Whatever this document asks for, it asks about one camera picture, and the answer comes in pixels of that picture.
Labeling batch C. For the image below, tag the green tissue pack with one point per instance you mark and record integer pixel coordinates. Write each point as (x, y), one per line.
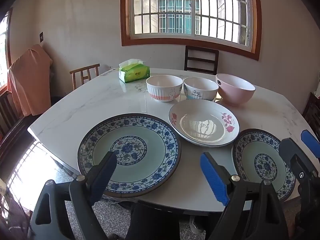
(135, 75)

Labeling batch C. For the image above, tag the white bowl with black print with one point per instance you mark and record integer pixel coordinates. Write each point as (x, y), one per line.
(200, 92)

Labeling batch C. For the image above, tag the brown-framed side window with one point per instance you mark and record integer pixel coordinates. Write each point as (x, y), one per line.
(5, 55)

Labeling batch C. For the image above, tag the white pink-flower deep plate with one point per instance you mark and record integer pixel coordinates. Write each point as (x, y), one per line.
(205, 125)

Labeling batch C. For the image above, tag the person's dark pants leg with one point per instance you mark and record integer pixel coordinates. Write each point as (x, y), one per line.
(152, 222)

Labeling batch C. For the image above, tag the large blue floral plate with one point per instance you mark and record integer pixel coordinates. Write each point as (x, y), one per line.
(150, 140)

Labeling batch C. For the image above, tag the dark wooden bench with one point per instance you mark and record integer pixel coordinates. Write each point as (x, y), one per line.
(7, 115)

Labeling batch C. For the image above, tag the small blue floral plate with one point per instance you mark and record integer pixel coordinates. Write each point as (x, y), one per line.
(250, 150)

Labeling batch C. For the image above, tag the white ribbed rabbit bowl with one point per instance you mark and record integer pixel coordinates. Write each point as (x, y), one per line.
(162, 92)

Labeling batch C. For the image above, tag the brown-framed barred window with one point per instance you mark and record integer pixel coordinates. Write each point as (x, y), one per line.
(127, 30)

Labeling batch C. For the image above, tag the light wooden chair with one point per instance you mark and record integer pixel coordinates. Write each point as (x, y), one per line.
(85, 68)

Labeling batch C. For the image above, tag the dark wall switch panel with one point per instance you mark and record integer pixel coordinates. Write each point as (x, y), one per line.
(41, 36)

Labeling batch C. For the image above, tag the dark carved wooden chair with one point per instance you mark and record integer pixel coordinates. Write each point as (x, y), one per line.
(312, 112)

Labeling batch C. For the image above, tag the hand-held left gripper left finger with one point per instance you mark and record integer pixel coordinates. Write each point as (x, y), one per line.
(105, 172)

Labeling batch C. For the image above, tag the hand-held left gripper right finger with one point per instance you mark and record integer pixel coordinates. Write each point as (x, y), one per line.
(212, 175)

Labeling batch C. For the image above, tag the pink bowl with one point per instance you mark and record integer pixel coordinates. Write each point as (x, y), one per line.
(235, 95)

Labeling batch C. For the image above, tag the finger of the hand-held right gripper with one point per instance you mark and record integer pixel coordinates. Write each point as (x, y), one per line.
(297, 165)
(311, 142)

